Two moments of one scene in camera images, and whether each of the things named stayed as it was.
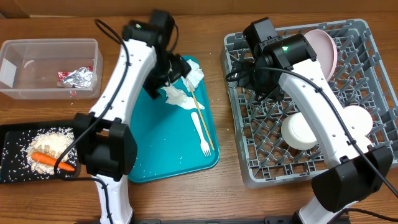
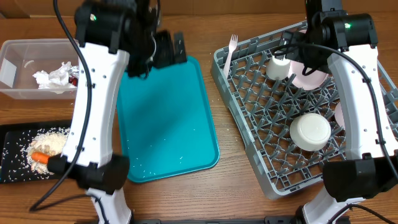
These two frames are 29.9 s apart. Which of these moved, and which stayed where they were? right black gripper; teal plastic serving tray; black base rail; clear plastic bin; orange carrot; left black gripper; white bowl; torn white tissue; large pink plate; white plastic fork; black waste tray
Moved: right black gripper; torn white tissue; left black gripper; white bowl; large pink plate; white plastic fork
Stayed: clear plastic bin; black waste tray; orange carrot; teal plastic serving tray; black base rail
